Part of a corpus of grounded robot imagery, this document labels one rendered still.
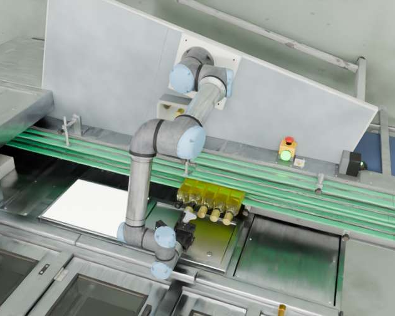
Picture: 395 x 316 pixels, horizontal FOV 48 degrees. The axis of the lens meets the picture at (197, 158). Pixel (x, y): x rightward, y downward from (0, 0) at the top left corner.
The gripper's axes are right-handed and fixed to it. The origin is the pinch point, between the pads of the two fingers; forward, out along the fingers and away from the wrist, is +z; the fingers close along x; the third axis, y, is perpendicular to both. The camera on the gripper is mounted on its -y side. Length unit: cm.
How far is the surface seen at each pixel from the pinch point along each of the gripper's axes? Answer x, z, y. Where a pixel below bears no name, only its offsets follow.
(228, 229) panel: -12.7, 11.7, 16.9
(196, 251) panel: -12.9, -6.7, 7.6
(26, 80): 22, 47, -113
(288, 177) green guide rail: 13.5, 26.3, 37.5
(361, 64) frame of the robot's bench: 43, 105, 60
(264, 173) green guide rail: 13.7, 24.0, 27.2
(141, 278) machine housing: -17.3, -26.0, -9.5
